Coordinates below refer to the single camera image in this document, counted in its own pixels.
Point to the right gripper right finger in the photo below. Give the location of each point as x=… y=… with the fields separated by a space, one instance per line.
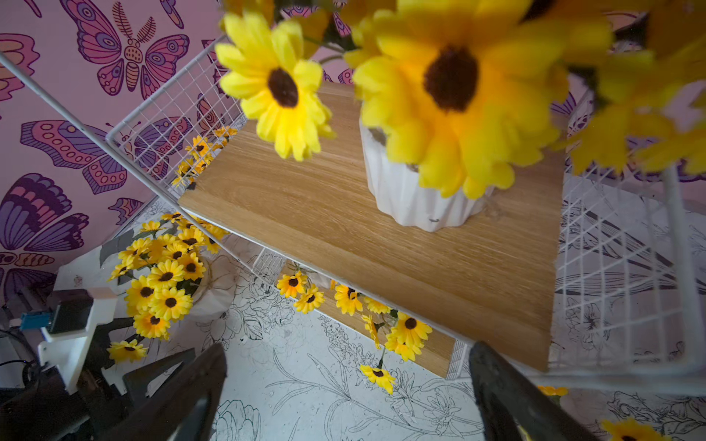
x=508 y=401

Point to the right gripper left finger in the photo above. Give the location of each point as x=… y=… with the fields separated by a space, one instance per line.
x=185 y=408

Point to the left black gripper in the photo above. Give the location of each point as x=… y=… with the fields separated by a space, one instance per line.
x=46 y=411

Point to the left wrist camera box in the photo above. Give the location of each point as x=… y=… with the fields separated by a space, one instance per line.
x=67 y=327

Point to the white wire wooden shelf rack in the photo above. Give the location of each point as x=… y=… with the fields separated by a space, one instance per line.
x=585 y=280

